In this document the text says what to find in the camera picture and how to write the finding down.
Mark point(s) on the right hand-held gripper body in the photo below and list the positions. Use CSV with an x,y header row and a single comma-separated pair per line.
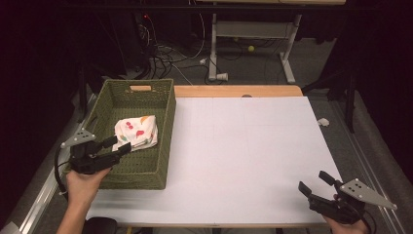
x,y
344,208

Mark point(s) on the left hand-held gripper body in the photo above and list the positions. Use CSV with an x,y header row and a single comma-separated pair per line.
x,y
89,159

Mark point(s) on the white cloth with coloured print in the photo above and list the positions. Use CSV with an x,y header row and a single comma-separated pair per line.
x,y
139,131

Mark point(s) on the green woven basket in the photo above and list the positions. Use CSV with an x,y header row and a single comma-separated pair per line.
x,y
142,165

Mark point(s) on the person's right hand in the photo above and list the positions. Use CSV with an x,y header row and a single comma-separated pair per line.
x,y
349,229

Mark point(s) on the person's left hand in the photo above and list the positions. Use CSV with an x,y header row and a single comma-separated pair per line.
x,y
81,188

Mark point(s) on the crumpled white paper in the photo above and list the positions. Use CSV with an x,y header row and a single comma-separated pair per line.
x,y
323,122

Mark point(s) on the black round object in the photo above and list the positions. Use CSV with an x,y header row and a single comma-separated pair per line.
x,y
101,226

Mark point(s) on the white table cover sheet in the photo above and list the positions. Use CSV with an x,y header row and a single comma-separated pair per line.
x,y
246,156

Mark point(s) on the black metal stand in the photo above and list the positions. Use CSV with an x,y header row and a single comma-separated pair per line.
x,y
349,97

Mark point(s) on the white paper cup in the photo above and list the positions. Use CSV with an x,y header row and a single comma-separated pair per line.
x,y
222,77

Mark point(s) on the yellow ball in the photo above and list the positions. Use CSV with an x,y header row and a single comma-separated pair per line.
x,y
251,48

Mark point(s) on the aluminium rail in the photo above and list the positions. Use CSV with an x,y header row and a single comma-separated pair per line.
x,y
367,169
42,198

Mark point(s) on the white metal desk frame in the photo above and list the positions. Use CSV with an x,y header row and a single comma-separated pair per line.
x,y
253,29

